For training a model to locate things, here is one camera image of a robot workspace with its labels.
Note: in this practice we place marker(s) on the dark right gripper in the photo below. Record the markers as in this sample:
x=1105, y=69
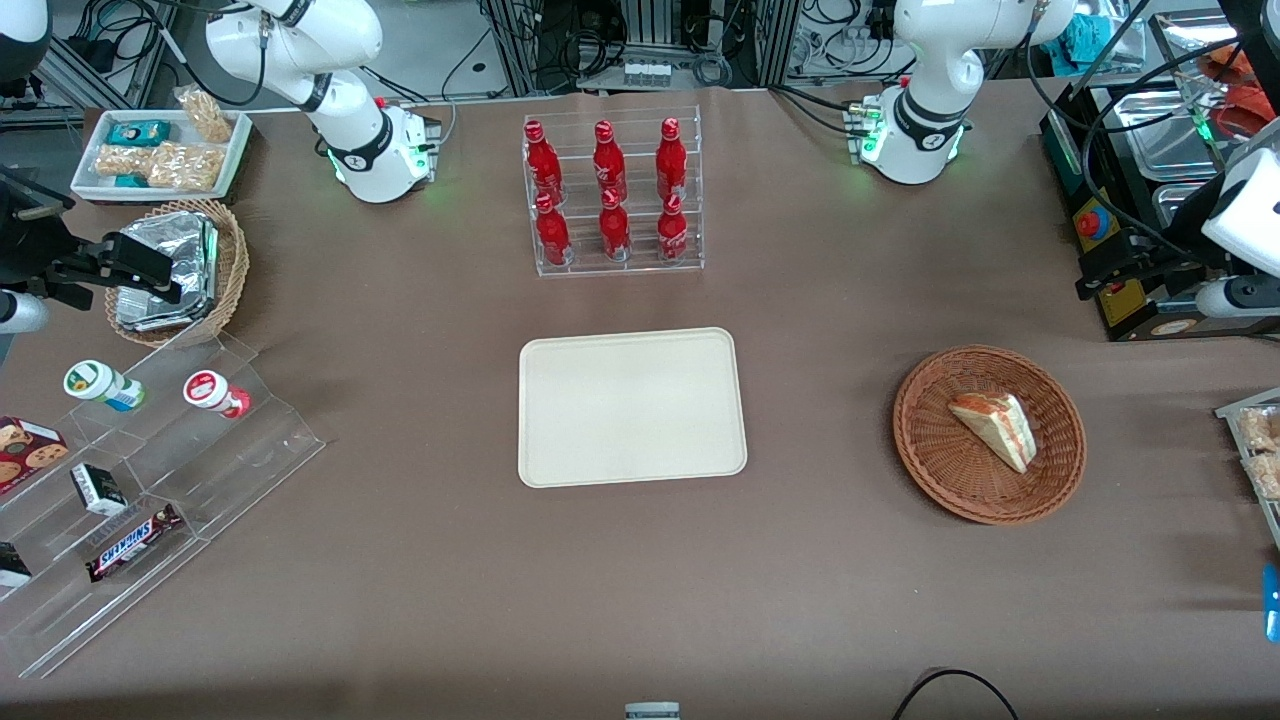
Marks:
x=30, y=252

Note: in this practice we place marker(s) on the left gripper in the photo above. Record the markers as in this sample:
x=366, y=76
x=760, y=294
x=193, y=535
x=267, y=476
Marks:
x=1163, y=256

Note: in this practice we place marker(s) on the triangular sandwich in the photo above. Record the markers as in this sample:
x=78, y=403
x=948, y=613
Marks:
x=995, y=428

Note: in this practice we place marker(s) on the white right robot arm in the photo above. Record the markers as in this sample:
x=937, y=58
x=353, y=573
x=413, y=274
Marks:
x=360, y=140

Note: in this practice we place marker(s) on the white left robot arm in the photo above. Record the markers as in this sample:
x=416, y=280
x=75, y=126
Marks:
x=925, y=70

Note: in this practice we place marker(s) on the white rectangular snack tray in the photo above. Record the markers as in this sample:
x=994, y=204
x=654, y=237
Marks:
x=90, y=175

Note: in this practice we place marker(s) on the tan wicker basket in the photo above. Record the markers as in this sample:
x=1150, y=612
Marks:
x=232, y=270

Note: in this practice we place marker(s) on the metal tray with snacks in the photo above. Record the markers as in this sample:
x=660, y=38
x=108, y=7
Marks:
x=1260, y=450

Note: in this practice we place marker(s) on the brown round wicker basket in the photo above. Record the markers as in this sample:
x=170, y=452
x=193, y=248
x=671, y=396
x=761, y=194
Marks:
x=940, y=470

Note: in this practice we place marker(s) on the cream rectangular serving tray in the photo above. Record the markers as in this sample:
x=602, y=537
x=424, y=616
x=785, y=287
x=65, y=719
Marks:
x=630, y=410

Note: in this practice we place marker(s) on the red emergency stop button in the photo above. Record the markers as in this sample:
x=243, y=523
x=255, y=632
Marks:
x=1092, y=223

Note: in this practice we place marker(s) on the silver foil wrapped packages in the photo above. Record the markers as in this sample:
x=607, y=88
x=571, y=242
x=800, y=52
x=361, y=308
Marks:
x=190, y=250

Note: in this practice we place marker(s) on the steel food pan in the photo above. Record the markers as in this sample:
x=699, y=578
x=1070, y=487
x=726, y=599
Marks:
x=1160, y=135
x=1180, y=205

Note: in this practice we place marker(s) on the small clear snack bag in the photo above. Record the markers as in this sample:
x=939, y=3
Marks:
x=122, y=160

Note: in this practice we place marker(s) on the black food warmer appliance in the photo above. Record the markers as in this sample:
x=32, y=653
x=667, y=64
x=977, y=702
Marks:
x=1070, y=170

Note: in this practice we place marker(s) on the green lid yogurt bottle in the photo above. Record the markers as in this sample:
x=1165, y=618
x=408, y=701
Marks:
x=95, y=384

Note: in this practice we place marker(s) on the large clear snack bag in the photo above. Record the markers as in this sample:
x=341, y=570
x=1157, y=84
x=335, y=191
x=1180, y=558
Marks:
x=188, y=168

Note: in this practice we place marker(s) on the teal snack box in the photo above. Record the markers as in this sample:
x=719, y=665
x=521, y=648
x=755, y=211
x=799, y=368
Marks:
x=138, y=133

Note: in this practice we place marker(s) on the red lid yogurt bottle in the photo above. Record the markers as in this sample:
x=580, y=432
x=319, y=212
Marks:
x=210, y=390

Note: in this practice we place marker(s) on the clear bag of nuts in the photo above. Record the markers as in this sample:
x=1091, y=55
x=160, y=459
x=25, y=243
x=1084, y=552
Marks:
x=208, y=115

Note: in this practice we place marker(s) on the red cookie box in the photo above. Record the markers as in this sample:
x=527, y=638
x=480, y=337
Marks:
x=28, y=455

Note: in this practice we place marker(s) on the small black white box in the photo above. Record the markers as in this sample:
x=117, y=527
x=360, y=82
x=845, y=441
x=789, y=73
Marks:
x=98, y=490

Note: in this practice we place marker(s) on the clear acrylic stepped shelf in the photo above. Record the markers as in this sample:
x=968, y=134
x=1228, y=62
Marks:
x=230, y=470

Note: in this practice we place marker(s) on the teal cloth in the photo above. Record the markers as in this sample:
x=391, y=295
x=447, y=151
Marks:
x=1095, y=38

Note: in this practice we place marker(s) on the Snickers chocolate bar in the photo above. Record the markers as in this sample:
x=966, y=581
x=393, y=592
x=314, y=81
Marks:
x=132, y=543

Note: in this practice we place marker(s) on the blue plastic object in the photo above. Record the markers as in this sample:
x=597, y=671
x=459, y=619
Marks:
x=1272, y=605

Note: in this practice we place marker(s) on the red soda bottle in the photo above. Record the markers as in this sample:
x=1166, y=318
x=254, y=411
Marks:
x=671, y=165
x=543, y=165
x=552, y=238
x=672, y=235
x=608, y=165
x=614, y=232

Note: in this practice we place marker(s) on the clear acrylic bottle rack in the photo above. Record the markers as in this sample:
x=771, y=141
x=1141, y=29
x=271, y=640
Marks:
x=640, y=270

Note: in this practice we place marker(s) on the grey device edge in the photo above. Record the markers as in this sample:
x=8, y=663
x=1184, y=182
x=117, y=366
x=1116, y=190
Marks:
x=652, y=711

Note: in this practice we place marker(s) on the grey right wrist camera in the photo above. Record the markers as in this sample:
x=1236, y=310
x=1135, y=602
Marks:
x=20, y=312

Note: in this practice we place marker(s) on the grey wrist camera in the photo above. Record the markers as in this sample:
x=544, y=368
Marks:
x=20, y=312
x=1240, y=297

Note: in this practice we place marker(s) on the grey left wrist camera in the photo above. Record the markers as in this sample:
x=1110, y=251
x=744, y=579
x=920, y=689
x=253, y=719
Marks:
x=1240, y=297

